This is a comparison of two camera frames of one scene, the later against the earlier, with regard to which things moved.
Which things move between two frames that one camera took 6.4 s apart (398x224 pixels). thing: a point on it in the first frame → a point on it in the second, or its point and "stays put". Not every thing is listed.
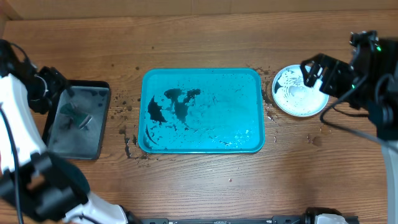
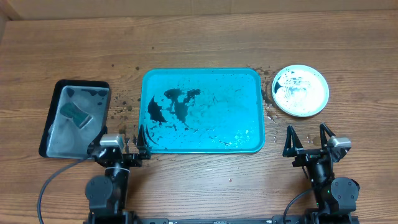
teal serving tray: x=201 y=111 stays put
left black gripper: x=58 y=81 → x=134 y=159
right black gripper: x=332 y=68 → x=306 y=155
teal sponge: x=80 y=119 stays put
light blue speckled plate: x=292 y=94 stays put
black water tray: x=62 y=136 stays put
